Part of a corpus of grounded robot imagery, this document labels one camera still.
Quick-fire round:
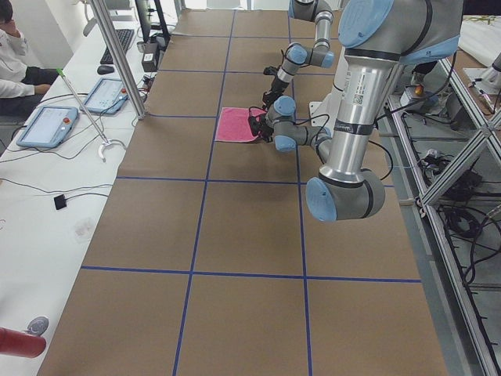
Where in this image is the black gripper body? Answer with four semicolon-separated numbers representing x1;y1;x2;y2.
258;115;274;143
264;76;290;102

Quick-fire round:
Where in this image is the pink towel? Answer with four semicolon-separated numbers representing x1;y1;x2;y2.
215;107;264;143

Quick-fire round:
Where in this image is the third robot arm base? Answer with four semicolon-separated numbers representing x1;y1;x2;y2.
463;55;500;114

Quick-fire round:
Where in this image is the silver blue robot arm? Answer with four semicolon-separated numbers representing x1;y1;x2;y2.
249;1;463;222
262;0;334;110

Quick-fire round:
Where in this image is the black box with label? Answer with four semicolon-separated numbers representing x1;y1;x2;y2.
142;42;160;73

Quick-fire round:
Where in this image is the black monitor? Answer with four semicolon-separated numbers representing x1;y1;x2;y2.
135;0;171;46

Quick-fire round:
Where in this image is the black keyboard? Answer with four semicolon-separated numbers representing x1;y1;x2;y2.
99;28;136;66

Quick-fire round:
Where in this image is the far blue teach pendant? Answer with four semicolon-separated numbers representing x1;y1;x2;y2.
83;78;128;115

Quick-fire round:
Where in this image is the blue teach pendant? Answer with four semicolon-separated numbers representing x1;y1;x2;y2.
16;106;79;148
83;78;128;115

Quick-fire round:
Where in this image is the long reacher grabber stick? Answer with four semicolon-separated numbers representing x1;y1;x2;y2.
56;68;126;162

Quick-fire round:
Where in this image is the black computer mouse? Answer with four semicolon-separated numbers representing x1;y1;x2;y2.
96;64;115;75

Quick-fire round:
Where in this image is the near blue teach pendant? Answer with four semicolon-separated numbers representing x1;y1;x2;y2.
16;106;79;148

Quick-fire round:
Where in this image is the small black square pad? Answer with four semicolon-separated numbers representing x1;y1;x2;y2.
53;194;67;211

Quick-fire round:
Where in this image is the seated person in white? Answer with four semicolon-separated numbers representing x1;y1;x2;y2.
1;1;59;118

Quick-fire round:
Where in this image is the round silver lid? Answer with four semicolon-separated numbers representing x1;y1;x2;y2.
25;316;49;337

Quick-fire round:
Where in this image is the red bottle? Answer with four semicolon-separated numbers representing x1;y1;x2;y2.
0;327;46;358

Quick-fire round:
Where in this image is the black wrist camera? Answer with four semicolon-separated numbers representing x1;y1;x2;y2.
247;116;261;137
263;66;278;76

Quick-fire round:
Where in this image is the aluminium frame post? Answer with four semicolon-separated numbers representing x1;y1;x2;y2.
89;0;146;120

